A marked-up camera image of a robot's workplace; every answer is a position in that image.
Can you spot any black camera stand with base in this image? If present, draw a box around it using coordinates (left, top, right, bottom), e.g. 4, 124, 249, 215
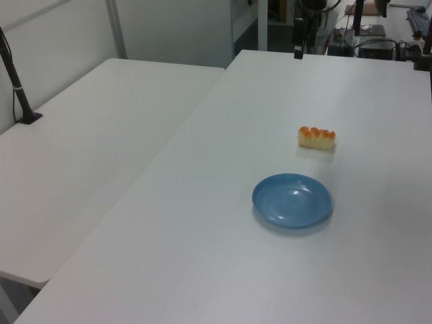
0, 26, 44, 126

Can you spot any brown board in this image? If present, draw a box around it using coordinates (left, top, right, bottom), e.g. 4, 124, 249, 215
344, 3, 376, 16

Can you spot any black electronics box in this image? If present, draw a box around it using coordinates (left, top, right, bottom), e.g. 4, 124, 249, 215
357, 40, 396, 60

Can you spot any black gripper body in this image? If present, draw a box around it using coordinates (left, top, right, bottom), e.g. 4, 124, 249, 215
298, 0, 329, 12

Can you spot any black flat mat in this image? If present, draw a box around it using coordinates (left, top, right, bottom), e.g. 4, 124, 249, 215
350, 24, 386, 36

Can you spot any white cabinet leg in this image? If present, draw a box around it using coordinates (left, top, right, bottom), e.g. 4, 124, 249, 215
257, 0, 269, 52

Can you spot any black upright pole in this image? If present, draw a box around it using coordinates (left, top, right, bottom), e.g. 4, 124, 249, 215
352, 0, 365, 36

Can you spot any bread loaf with orange crust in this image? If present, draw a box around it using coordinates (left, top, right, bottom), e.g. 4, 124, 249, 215
297, 126, 337, 151

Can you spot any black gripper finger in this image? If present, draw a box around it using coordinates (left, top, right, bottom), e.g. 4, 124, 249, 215
292, 16, 307, 60
305, 20, 318, 49

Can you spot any black keyboard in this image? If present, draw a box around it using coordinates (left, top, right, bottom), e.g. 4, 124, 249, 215
406, 9, 430, 32

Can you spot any blue round plate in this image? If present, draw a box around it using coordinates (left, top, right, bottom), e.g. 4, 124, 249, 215
251, 173, 333, 230

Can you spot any black table clamp mount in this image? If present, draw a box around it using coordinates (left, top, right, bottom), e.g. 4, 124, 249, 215
412, 20, 432, 72

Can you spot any white side table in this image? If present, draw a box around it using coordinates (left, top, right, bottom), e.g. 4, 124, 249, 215
0, 57, 226, 290

